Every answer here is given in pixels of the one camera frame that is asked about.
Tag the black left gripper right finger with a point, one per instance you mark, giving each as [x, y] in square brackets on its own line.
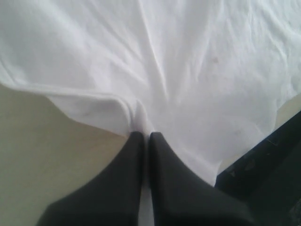
[181, 198]

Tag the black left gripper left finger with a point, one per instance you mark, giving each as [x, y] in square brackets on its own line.
[112, 198]

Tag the white t-shirt red print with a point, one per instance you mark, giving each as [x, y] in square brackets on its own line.
[78, 76]

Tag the black table edge frame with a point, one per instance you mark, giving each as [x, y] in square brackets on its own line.
[268, 177]

